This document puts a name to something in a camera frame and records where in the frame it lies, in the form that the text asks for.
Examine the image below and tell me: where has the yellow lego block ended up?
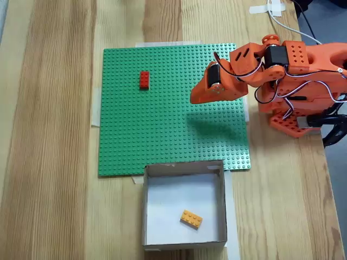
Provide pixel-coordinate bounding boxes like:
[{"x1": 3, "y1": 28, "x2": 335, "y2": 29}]
[{"x1": 179, "y1": 209, "x2": 204, "y2": 231}]

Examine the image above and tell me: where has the red lego block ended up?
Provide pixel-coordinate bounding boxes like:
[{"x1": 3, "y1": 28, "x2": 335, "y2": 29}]
[{"x1": 139, "y1": 70, "x2": 151, "y2": 91}]

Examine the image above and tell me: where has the green lego baseplate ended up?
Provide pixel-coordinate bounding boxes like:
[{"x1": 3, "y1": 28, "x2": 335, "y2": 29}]
[{"x1": 97, "y1": 42, "x2": 252, "y2": 179}]

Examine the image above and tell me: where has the open cardboard box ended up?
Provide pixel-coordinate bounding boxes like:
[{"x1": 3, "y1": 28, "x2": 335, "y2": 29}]
[{"x1": 141, "y1": 159, "x2": 228, "y2": 252}]

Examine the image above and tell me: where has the black table clamp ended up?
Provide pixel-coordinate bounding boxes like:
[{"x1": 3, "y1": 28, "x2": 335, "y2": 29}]
[{"x1": 297, "y1": 102, "x2": 347, "y2": 147}]

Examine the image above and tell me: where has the white cable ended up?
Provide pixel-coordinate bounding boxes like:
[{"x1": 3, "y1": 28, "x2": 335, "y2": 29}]
[{"x1": 267, "y1": 0, "x2": 323, "y2": 46}]

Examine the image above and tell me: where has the black cable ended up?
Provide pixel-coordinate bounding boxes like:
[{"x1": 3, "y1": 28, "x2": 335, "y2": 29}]
[{"x1": 291, "y1": 0, "x2": 318, "y2": 41}]

